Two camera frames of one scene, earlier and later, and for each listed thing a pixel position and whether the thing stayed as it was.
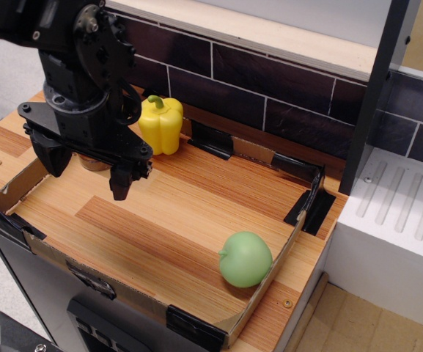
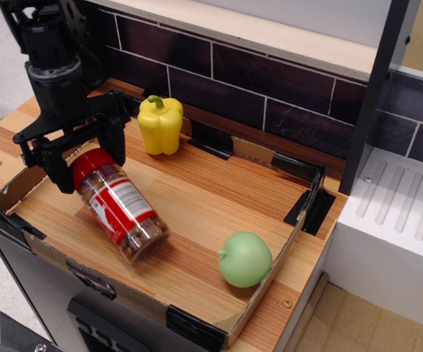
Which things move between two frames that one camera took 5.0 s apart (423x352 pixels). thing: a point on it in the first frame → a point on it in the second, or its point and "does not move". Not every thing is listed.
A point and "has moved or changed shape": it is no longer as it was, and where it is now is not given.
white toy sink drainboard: (388, 247) does not move
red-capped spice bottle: (92, 163) has moved or changed shape
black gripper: (77, 112) → (67, 111)
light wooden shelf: (316, 48) does not move
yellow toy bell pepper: (160, 123) does not move
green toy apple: (245, 259) does not move
